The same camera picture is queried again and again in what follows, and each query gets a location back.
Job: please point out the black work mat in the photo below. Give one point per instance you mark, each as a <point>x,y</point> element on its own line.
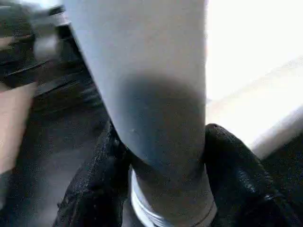
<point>59,142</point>

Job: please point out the white plastic table top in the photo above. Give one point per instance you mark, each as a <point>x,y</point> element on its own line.
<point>248,59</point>

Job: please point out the white plastic table leg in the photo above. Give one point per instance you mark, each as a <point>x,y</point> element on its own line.
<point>142,59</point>

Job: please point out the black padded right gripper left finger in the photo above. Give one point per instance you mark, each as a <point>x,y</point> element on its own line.
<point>94,189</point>

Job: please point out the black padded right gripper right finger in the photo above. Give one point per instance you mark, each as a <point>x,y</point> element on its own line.
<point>241,189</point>

